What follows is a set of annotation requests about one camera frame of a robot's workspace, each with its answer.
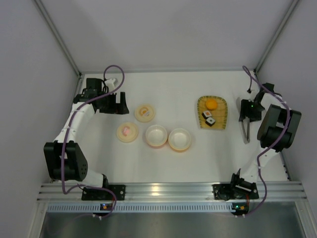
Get slotted cable duct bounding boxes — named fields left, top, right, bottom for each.
left=47, top=202, right=236, bottom=213

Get cream lid orange label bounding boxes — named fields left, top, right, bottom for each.
left=134, top=104, right=156, bottom=123

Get green sushi roll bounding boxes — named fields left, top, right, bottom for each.
left=205, top=117, right=215, bottom=126

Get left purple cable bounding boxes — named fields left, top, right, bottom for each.
left=60, top=64, right=126, bottom=219

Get salmon sushi roll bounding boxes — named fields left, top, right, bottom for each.
left=202, top=110, right=212, bottom=119

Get cream lid pink label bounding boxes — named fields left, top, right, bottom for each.
left=116, top=122, right=139, bottom=143

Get metal tongs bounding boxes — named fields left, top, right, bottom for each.
left=241, top=117, right=250, bottom=144

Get orange bottom bowl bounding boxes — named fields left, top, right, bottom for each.
left=168, top=128, right=192, bottom=152

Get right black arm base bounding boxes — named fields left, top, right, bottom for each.
left=212, top=183, right=259, bottom=201

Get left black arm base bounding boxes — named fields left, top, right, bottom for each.
left=81, top=184, right=126, bottom=201

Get aluminium front rail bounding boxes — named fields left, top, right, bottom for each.
left=37, top=181, right=307, bottom=202

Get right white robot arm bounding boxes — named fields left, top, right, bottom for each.
left=231, top=83, right=302, bottom=192

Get orange fruit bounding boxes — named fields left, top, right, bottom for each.
left=206, top=99, right=218, bottom=110

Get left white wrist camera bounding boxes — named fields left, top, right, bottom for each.
left=104, top=78, right=118, bottom=91

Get pink bottom bowl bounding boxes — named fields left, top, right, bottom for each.
left=145, top=124, right=168, bottom=148

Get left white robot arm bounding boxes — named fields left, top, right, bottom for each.
left=44, top=78, right=129, bottom=188

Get woven bamboo tray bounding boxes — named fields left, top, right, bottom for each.
left=197, top=96, right=228, bottom=130

